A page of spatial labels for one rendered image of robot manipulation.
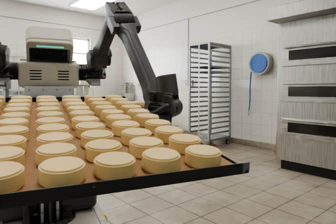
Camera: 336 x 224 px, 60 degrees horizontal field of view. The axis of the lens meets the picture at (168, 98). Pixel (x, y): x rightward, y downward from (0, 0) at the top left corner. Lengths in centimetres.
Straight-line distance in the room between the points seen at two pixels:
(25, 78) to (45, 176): 119
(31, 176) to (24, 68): 115
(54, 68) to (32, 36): 17
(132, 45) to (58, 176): 75
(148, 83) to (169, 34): 608
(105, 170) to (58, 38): 118
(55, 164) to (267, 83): 497
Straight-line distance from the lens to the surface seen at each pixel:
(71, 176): 34
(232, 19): 577
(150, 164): 37
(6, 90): 416
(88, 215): 189
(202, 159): 39
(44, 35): 149
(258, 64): 516
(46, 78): 151
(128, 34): 105
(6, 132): 50
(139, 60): 99
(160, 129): 50
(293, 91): 384
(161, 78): 84
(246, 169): 41
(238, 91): 554
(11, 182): 34
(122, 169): 34
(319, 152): 382
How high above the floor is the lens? 102
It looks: 2 degrees down
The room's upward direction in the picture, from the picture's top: straight up
